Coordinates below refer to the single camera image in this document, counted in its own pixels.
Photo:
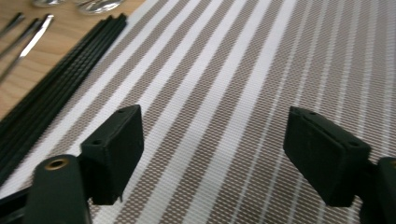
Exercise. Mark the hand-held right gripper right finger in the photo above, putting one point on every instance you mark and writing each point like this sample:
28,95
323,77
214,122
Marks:
327,155

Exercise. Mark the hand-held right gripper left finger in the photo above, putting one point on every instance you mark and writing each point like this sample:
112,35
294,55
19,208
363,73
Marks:
115,155

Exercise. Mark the bundle of black chopsticks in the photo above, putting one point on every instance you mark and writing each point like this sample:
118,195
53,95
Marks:
62,84

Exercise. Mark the clear glass cup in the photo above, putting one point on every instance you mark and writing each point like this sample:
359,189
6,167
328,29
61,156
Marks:
98,6
48,2

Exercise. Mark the grey white striped placemat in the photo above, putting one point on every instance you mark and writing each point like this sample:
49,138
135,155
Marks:
218,77

